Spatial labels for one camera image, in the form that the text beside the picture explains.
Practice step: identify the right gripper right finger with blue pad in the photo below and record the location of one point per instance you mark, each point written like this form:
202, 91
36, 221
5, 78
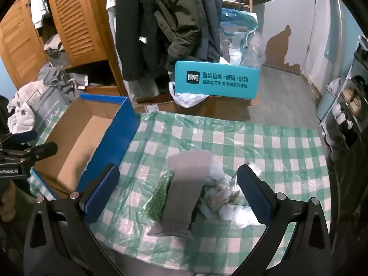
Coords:
261, 198

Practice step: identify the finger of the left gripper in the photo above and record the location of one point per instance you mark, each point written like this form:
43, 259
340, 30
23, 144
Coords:
18, 138
39, 152

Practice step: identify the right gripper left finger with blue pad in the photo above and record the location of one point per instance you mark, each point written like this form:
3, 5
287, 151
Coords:
97, 193

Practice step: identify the grey-white garment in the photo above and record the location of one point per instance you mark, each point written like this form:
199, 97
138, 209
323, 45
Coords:
219, 188

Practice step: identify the green sparkly mesh cloth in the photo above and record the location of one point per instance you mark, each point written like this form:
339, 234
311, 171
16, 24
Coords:
156, 203

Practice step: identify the grey fleece cloth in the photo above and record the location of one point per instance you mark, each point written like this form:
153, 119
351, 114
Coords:
190, 169

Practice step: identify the person's left hand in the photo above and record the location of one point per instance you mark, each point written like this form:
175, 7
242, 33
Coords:
8, 199

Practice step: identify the white socks pile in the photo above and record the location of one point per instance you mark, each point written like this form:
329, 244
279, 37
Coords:
241, 216

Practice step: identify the grey printed tote bag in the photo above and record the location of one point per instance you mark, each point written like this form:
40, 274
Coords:
50, 103

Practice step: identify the blue cardboard box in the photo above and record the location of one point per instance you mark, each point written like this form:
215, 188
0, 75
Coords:
92, 132

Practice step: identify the grey hoodie pile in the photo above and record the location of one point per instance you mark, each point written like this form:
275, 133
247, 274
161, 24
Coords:
69, 83

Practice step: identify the green checkered tablecloth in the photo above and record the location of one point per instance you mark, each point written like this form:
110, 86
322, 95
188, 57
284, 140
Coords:
289, 160

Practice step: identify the brown cardboard box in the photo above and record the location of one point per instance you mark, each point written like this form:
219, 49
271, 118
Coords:
225, 108

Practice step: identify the shoe rack with shoes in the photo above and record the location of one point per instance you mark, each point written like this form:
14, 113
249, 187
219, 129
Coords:
346, 118

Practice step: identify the light blue bin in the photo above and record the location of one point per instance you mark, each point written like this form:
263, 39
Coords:
327, 100

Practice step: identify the white plastic bag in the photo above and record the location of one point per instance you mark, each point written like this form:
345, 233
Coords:
185, 100

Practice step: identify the teal shoe box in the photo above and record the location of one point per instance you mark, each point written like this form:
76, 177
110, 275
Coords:
216, 79

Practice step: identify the wooden louvered wardrobe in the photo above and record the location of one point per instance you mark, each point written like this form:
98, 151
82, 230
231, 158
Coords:
84, 30

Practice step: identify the black hanging coat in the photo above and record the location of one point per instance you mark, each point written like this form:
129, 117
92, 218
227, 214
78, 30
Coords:
140, 43

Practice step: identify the blue clear plastic bag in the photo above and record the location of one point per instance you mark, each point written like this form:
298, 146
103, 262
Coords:
238, 39

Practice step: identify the dark green hanging jacket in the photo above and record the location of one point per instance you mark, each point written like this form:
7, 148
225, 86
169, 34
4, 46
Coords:
181, 23

